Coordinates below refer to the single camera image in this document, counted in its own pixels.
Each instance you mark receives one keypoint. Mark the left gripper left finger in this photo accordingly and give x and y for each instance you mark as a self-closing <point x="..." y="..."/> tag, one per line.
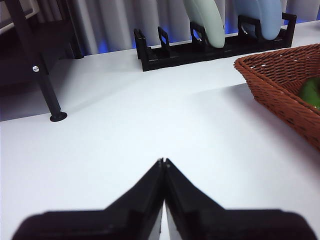
<point x="112" y="225"/>

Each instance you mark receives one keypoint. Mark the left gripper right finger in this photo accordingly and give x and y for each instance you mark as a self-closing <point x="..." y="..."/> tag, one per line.
<point x="225" y="225"/>

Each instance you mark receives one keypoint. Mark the brown wicker basket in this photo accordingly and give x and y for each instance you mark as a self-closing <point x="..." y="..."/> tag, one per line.
<point x="275" y="82"/>

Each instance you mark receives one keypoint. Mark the green toy cucumber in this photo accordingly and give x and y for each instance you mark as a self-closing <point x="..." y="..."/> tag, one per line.
<point x="311" y="92"/>

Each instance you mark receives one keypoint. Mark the black plate rack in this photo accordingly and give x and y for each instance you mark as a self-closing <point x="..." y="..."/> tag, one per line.
<point x="187" y="55"/>

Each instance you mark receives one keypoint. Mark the pale green plate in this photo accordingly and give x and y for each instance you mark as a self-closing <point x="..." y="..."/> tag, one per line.
<point x="210" y="22"/>

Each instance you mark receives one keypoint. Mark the pale blue plate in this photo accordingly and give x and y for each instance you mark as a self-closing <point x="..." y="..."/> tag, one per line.
<point x="267" y="20"/>

